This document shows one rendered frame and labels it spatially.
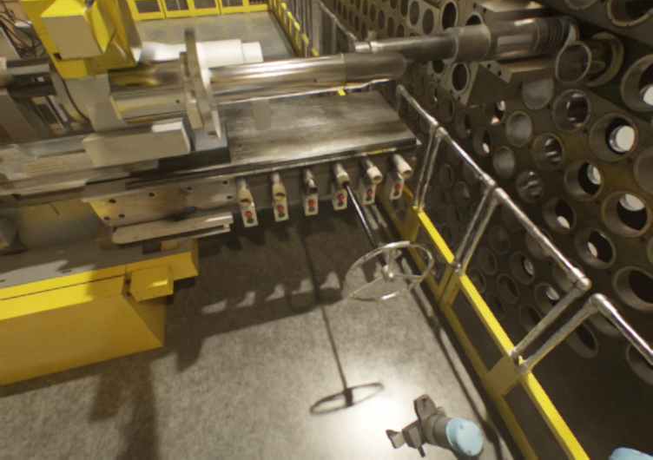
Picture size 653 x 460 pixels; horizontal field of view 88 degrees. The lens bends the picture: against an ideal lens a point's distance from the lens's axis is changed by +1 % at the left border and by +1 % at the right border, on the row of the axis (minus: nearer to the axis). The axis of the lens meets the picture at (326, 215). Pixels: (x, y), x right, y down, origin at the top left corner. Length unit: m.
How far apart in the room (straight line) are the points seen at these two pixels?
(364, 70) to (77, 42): 0.92
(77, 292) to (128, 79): 1.09
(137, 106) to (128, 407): 1.58
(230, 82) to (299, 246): 1.52
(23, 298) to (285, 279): 1.38
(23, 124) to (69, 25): 1.22
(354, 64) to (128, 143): 1.01
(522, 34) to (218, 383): 2.48
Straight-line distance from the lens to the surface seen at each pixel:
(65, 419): 2.46
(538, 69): 2.34
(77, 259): 2.18
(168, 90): 1.35
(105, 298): 1.95
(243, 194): 1.70
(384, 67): 1.50
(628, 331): 1.43
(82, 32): 1.13
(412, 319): 2.31
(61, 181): 2.00
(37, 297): 2.14
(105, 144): 1.73
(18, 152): 2.04
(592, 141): 2.41
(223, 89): 1.37
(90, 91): 1.73
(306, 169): 1.81
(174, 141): 1.68
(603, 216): 2.42
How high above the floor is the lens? 2.00
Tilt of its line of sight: 45 degrees down
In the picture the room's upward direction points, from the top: straight up
